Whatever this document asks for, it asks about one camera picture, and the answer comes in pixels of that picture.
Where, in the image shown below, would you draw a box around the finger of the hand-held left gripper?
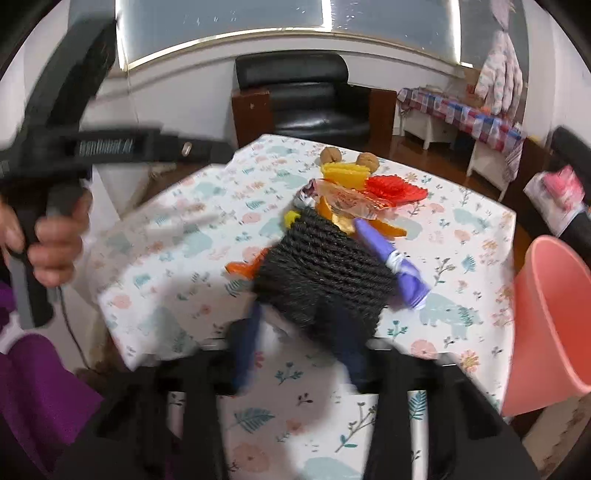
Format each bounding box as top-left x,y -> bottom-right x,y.
157,130 -> 237,166
14,17 -> 120,141

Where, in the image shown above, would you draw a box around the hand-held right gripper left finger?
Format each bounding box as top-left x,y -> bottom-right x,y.
60,302 -> 266,480

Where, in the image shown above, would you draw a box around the white side table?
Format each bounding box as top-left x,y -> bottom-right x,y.
399,111 -> 459,151
466,138 -> 514,191

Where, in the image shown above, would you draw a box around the orange wrapper piece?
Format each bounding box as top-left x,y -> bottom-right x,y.
225,248 -> 269,280

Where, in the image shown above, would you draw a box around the floral tablecloth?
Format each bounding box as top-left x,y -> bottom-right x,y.
90,134 -> 518,480

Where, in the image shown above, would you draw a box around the purple clothing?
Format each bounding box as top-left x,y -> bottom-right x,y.
0,281 -> 105,480

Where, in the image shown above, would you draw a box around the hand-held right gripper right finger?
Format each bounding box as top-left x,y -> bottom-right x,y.
323,304 -> 539,480

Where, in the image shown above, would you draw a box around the person's left hand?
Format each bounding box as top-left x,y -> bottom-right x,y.
0,187 -> 94,291

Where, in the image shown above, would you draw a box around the dark woven rope basket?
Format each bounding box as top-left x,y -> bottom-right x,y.
252,208 -> 400,343

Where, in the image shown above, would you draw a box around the grey window blind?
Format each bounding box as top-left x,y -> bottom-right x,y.
115,0 -> 476,71

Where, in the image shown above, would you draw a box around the black leather armchair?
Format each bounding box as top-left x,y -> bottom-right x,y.
231,52 -> 399,151

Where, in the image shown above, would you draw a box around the hanging patterned jacket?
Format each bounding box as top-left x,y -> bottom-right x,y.
475,28 -> 525,117

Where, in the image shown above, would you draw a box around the red honeycomb paper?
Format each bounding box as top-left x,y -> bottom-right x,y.
364,174 -> 428,206

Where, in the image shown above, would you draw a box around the black cable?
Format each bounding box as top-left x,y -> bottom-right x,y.
56,288 -> 90,367

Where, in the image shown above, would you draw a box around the checkered cloth side table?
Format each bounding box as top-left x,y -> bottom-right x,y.
397,87 -> 528,182

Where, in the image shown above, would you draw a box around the black leather sofa chair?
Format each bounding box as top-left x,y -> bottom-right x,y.
522,126 -> 591,260

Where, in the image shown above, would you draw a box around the purple plastic wrapper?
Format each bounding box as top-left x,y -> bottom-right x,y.
353,218 -> 433,311

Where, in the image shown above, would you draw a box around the pink hanging garment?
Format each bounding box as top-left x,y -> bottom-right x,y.
488,0 -> 514,25

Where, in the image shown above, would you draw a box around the pink plastic bin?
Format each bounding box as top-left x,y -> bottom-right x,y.
501,235 -> 591,418

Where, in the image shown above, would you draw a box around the pink folded clothes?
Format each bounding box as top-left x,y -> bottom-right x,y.
524,166 -> 588,232

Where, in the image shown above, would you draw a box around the clear printed snack wrapper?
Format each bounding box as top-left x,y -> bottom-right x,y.
293,178 -> 399,223

